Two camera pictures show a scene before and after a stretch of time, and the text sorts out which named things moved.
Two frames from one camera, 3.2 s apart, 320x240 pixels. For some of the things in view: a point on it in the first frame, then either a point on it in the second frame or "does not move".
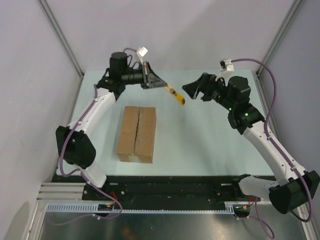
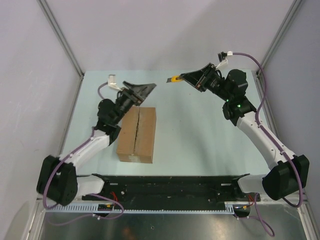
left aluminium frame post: x=61 y=36 does not move
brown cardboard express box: x=136 y=136 does not move
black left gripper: x=148 y=75 -> x=137 y=93
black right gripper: x=204 y=84 -> x=199 y=79
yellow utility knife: x=180 y=98 -> x=176 y=78
